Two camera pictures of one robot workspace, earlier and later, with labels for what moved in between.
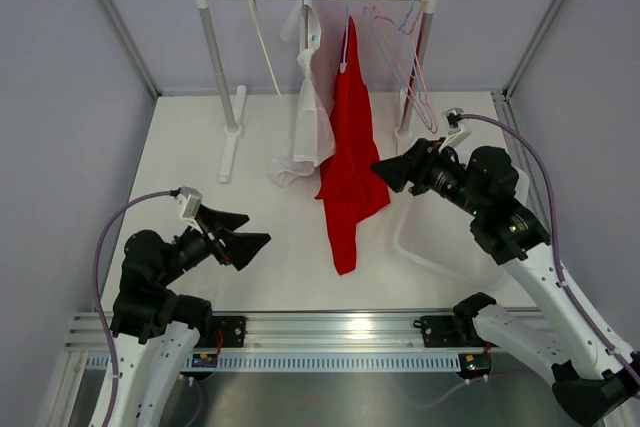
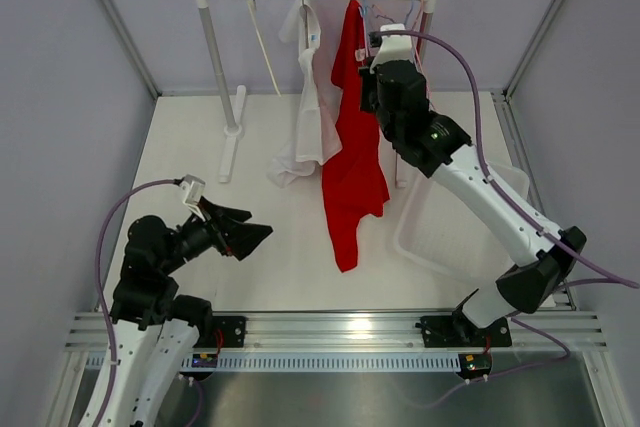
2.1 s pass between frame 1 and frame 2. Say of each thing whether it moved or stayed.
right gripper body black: moved
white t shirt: stayed
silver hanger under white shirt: stayed
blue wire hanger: moved
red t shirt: moved
